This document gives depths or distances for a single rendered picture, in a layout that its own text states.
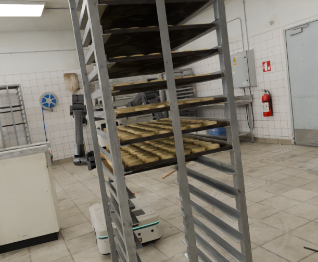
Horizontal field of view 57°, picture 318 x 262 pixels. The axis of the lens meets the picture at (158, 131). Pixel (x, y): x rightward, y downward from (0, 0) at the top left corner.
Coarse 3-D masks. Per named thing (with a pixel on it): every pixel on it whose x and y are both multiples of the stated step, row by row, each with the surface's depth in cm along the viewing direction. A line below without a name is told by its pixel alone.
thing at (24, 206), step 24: (0, 168) 256; (24, 168) 262; (48, 168) 273; (0, 192) 258; (24, 192) 263; (48, 192) 268; (0, 216) 259; (24, 216) 264; (48, 216) 270; (0, 240) 260; (24, 240) 269; (48, 240) 274
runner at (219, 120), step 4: (180, 116) 153; (184, 116) 149; (204, 120) 128; (208, 120) 125; (212, 120) 121; (216, 120) 118; (220, 120) 115; (224, 120) 112; (228, 120) 110; (228, 124) 110
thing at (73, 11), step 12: (72, 0) 146; (72, 12) 147; (72, 24) 149; (84, 60) 150; (84, 72) 150; (84, 84) 151; (84, 96) 153; (96, 132) 154; (96, 144) 154; (96, 156) 155; (96, 168) 157; (108, 204) 158; (108, 216) 159; (108, 228) 159; (108, 240) 162
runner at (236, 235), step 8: (192, 200) 157; (192, 208) 153; (200, 208) 148; (208, 216) 140; (216, 216) 133; (216, 224) 131; (224, 224) 127; (224, 232) 123; (232, 232) 121; (240, 232) 115; (240, 240) 115
